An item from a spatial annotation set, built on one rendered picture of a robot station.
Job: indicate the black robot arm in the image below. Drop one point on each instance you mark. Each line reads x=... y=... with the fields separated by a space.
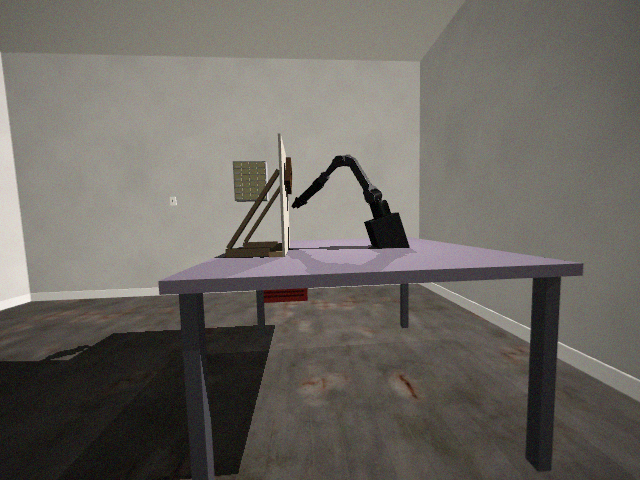
x=372 y=195

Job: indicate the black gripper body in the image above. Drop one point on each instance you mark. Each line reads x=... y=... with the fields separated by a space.
x=304 y=197

